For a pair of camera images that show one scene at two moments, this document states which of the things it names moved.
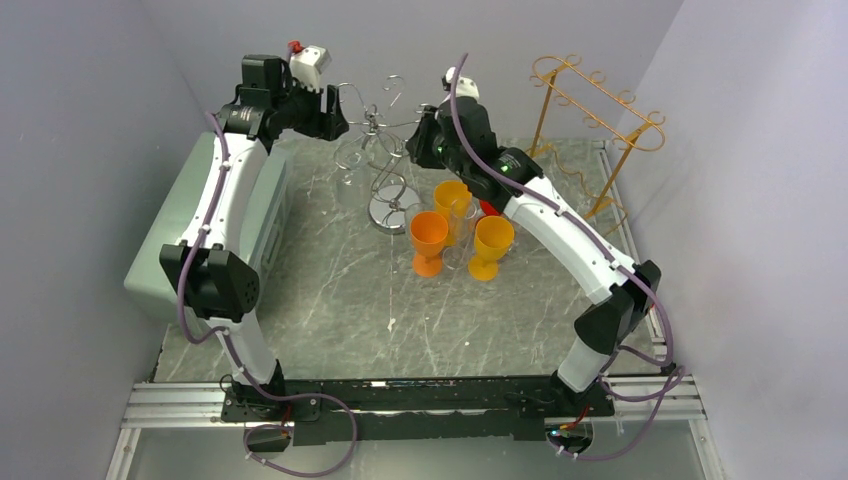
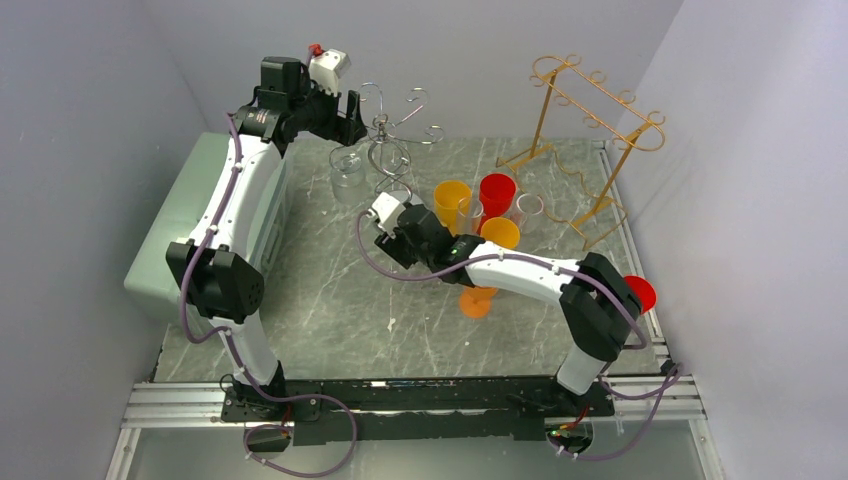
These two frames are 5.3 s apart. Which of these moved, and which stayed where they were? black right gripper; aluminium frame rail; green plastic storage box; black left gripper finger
Moved: black right gripper; black left gripper finger
Stayed: aluminium frame rail; green plastic storage box
